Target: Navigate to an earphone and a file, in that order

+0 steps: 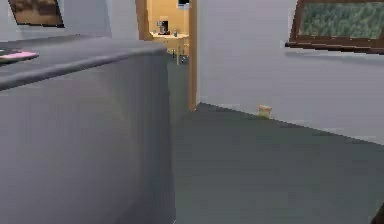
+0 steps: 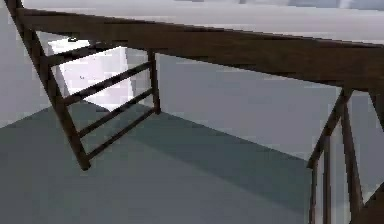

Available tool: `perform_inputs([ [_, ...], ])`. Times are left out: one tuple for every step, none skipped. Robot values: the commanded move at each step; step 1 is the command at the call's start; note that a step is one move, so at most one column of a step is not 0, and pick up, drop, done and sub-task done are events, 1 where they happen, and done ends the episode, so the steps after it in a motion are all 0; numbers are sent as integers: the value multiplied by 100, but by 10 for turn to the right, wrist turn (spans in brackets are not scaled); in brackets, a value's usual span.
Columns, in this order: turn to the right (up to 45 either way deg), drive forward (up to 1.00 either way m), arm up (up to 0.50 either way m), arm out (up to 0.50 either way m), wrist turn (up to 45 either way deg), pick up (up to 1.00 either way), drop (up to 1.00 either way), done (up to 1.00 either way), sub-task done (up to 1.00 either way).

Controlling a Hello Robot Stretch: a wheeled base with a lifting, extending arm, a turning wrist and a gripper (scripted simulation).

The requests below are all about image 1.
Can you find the light wooden table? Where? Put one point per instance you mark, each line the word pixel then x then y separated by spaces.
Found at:
pixel 171 37

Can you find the small blue bottle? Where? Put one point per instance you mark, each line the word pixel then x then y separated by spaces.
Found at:
pixel 175 33

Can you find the grey coffee machine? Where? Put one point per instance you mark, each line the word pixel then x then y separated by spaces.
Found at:
pixel 163 27

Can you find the grey cabinet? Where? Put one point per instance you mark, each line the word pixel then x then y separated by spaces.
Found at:
pixel 83 133

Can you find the pink flat phone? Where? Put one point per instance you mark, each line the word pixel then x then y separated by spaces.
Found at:
pixel 18 55

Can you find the brown framed picture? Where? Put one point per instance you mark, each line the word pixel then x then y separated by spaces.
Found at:
pixel 36 12

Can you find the brown wooden door frame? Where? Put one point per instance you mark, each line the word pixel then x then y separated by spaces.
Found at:
pixel 192 56

